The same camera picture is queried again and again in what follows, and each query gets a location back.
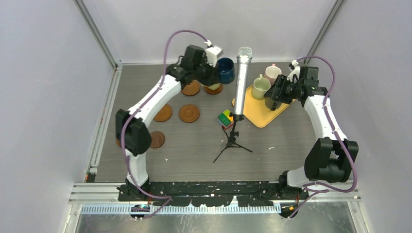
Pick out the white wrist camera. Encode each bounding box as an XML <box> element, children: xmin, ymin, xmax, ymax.
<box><xmin>205</xmin><ymin>40</ymin><xmax>223</xmax><ymax>67</ymax></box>
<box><xmin>287</xmin><ymin>60</ymin><xmax>301</xmax><ymax>83</ymax></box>

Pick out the yellow tray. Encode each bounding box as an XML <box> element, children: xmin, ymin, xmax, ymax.
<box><xmin>243</xmin><ymin>85</ymin><xmax>289</xmax><ymax>128</ymax></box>

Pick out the silver microphone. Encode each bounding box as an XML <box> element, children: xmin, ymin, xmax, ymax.
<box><xmin>233</xmin><ymin>47</ymin><xmax>252</xmax><ymax>121</ymax></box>

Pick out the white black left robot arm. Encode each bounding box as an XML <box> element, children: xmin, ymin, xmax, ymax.
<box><xmin>115</xmin><ymin>45</ymin><xmax>223</xmax><ymax>201</ymax></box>

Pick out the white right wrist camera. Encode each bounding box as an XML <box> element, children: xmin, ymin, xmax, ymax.
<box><xmin>287</xmin><ymin>60</ymin><xmax>301</xmax><ymax>83</ymax></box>

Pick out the cream yellow mug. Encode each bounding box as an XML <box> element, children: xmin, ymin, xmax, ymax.
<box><xmin>207</xmin><ymin>83</ymin><xmax>221</xmax><ymax>91</ymax></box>

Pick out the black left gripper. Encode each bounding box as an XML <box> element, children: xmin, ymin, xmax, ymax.
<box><xmin>192</xmin><ymin>57</ymin><xmax>218</xmax><ymax>87</ymax></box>

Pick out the pink cream mug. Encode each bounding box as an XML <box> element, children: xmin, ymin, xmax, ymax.
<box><xmin>263</xmin><ymin>64</ymin><xmax>282</xmax><ymax>85</ymax></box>

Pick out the dark blue mug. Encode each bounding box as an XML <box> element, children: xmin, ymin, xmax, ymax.
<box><xmin>217</xmin><ymin>57</ymin><xmax>235</xmax><ymax>84</ymax></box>

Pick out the black microphone tripod stand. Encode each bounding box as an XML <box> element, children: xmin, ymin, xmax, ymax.
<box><xmin>213</xmin><ymin>112</ymin><xmax>253</xmax><ymax>163</ymax></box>

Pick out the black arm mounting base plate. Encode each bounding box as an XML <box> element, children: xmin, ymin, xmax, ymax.
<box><xmin>117</xmin><ymin>181</ymin><xmax>309</xmax><ymax>207</ymax></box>

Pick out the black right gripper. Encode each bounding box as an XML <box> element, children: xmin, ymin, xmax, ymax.
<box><xmin>264</xmin><ymin>74</ymin><xmax>303</xmax><ymax>105</ymax></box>

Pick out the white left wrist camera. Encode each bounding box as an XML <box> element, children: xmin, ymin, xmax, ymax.
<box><xmin>205</xmin><ymin>40</ymin><xmax>223</xmax><ymax>67</ymax></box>

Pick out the dark walnut wooden coaster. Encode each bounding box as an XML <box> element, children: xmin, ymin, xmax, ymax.
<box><xmin>150</xmin><ymin>131</ymin><xmax>166</xmax><ymax>149</ymax></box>

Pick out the aluminium front rail frame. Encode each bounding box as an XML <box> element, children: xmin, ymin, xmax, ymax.
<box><xmin>69</xmin><ymin>181</ymin><xmax>361</xmax><ymax>218</ymax></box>

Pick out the colourful toy brick block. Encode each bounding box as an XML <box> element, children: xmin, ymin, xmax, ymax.
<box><xmin>218</xmin><ymin>109</ymin><xmax>234</xmax><ymax>130</ymax></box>

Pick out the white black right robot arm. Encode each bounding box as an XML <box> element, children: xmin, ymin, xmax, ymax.
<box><xmin>264</xmin><ymin>67</ymin><xmax>359</xmax><ymax>199</ymax></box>

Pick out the light green mug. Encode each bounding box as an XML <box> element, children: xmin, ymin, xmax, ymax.
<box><xmin>251</xmin><ymin>74</ymin><xmax>271</xmax><ymax>100</ymax></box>

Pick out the dark green mug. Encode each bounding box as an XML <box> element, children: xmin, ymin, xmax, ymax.
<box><xmin>265</xmin><ymin>97</ymin><xmax>282</xmax><ymax>111</ymax></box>

